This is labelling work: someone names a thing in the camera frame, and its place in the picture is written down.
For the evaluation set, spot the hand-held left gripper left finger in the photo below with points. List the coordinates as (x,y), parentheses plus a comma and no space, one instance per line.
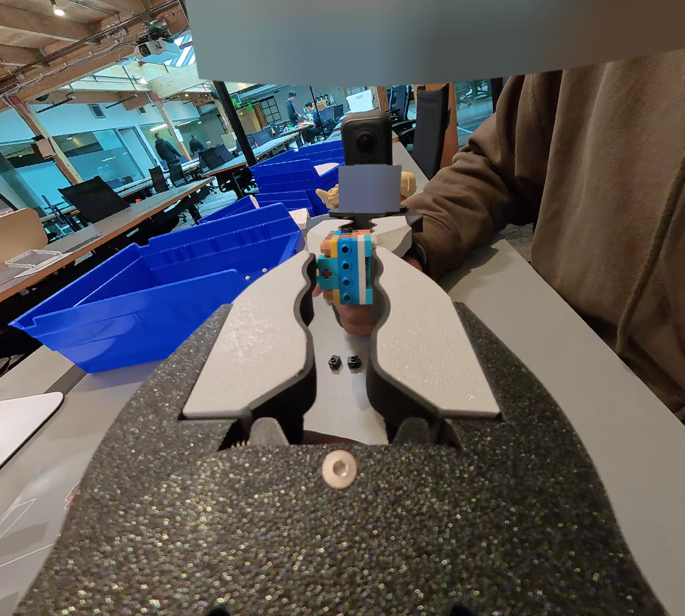
(257,354)

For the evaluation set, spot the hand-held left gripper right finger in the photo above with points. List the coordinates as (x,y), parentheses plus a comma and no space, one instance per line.
(428,348)

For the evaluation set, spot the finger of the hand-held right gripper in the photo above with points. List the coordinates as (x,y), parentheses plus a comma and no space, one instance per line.
(321,228)
(395,236)

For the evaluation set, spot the colourful toy brick model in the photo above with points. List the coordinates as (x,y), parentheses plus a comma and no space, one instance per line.
(342,268)

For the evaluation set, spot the person's right forearm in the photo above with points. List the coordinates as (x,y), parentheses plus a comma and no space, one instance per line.
(471,198)

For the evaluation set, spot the grey desk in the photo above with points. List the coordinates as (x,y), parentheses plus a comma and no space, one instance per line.
(535,332)

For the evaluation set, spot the person's right hand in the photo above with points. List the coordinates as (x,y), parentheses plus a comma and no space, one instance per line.
(356,319)

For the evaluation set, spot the beige toy figure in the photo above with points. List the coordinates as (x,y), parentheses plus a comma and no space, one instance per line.
(329,193)

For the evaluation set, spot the white board sign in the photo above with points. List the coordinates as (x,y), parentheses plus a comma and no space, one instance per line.
(361,102)

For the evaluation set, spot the black office chair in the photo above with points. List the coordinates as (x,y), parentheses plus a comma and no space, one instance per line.
(93,198)
(400,110)
(431,134)

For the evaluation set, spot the row of blue bins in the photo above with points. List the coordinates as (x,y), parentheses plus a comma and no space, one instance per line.
(289,172)

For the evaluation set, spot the small black brick piece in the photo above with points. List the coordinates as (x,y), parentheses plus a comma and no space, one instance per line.
(354,362)
(335,362)

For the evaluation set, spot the blue plastic storage bin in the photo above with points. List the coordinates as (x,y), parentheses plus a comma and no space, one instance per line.
(225,247)
(134,332)

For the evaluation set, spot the long wooden office table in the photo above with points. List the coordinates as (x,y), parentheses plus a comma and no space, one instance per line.
(107,231)
(251,156)

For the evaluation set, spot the ceiling projector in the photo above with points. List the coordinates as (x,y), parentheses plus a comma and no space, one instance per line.
(155,48)

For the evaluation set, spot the person's brown hoodie torso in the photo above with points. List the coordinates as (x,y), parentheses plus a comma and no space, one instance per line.
(615,198)

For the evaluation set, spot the grey instruction booklet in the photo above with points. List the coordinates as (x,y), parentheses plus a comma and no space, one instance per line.
(27,418)

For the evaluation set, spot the clear plastic case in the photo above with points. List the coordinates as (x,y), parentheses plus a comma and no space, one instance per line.
(32,258)

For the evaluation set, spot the tan cardboard box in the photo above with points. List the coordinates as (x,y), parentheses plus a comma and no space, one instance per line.
(21,233)

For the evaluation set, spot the ceiling spot light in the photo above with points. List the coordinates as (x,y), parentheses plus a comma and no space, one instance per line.
(58,10)

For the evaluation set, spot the slim wooden post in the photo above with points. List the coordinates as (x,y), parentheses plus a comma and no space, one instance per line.
(382,98)

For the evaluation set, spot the thick wooden post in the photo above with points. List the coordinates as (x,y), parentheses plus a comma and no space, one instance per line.
(452,113)

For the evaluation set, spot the slanted wooden post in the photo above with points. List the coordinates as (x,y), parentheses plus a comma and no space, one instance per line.
(43,137)

